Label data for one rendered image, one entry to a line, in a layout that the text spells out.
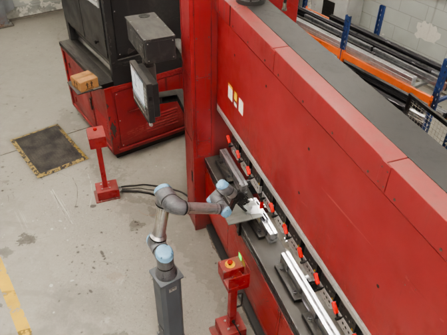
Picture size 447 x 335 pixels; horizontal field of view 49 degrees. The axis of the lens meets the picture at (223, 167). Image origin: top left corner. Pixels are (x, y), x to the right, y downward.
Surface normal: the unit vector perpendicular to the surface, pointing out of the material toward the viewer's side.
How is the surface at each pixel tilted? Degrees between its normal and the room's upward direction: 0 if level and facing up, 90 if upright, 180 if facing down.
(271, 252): 0
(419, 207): 90
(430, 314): 90
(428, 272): 90
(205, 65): 90
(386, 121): 0
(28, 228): 0
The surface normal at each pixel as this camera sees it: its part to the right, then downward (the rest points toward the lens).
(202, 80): 0.34, 0.59
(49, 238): 0.01, -0.78
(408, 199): -0.94, 0.20
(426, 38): -0.83, 0.34
